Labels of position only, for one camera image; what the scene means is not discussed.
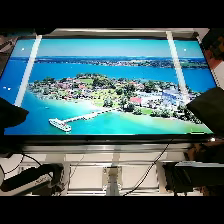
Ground olive pants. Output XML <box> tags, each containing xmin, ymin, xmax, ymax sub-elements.
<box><xmin>185</xmin><ymin>86</ymin><xmax>224</xmax><ymax>138</ymax></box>

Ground black cable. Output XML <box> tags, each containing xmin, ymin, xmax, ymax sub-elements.
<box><xmin>122</xmin><ymin>137</ymin><xmax>175</xmax><ymax>197</ymax></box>

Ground silver frame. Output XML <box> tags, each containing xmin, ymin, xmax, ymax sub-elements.
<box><xmin>0</xmin><ymin>28</ymin><xmax>224</xmax><ymax>197</ymax></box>

